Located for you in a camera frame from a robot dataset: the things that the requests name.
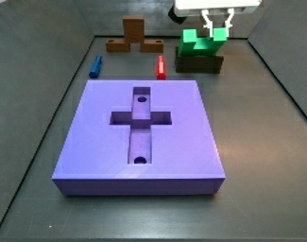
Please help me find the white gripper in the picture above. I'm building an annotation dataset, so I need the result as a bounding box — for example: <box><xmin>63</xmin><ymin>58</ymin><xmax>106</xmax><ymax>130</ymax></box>
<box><xmin>175</xmin><ymin>0</ymin><xmax>262</xmax><ymax>38</ymax></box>

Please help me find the green U-shaped block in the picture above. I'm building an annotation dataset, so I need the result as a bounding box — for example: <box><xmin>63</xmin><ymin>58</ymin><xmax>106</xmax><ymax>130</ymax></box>
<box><xmin>178</xmin><ymin>27</ymin><xmax>227</xmax><ymax>57</ymax></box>

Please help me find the blue peg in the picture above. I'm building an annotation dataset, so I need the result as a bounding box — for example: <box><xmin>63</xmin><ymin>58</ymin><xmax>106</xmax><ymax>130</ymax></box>
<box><xmin>89</xmin><ymin>55</ymin><xmax>103</xmax><ymax>78</ymax></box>

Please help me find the brown T-shaped block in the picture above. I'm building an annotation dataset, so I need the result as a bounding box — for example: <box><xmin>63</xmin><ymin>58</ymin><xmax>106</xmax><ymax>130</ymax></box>
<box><xmin>106</xmin><ymin>15</ymin><xmax>163</xmax><ymax>53</ymax></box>

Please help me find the purple board with cross slot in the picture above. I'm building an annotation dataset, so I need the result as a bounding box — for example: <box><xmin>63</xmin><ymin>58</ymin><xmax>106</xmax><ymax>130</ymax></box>
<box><xmin>53</xmin><ymin>80</ymin><xmax>225</xmax><ymax>196</ymax></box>

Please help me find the red peg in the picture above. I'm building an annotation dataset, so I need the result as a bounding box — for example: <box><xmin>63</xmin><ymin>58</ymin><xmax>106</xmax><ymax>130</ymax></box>
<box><xmin>155</xmin><ymin>55</ymin><xmax>166</xmax><ymax>79</ymax></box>

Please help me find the black angled fixture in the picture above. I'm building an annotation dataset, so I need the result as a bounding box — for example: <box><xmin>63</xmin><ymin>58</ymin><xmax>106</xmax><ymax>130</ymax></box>
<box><xmin>175</xmin><ymin>50</ymin><xmax>225</xmax><ymax>74</ymax></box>

